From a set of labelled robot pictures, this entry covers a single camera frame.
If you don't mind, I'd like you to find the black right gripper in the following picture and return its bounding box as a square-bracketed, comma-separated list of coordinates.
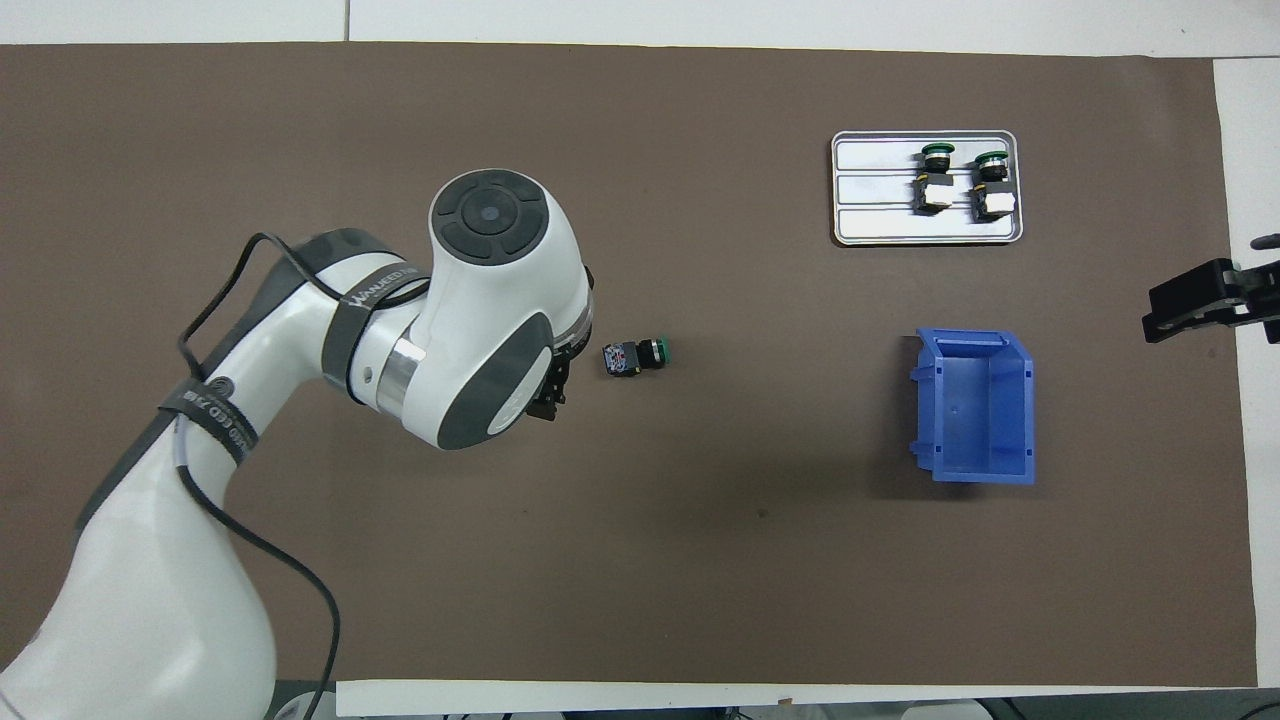
[1143, 234, 1280, 346]

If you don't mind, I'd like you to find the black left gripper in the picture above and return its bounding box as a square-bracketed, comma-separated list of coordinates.
[530, 265, 596, 423]

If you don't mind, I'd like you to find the green push button switch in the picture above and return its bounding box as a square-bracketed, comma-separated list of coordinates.
[970, 150, 1019, 222]
[912, 143, 958, 214]
[602, 338, 673, 379]

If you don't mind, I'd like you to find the brown table mat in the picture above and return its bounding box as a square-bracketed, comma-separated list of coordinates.
[0, 42, 1259, 689]

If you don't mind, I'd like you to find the blue plastic bin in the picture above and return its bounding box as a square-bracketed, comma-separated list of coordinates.
[908, 327, 1038, 486]

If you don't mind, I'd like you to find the grey metal tray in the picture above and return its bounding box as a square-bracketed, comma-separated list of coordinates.
[830, 130, 1024, 247]

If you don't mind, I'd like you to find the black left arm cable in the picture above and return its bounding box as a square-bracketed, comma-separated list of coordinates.
[178, 232, 342, 720]

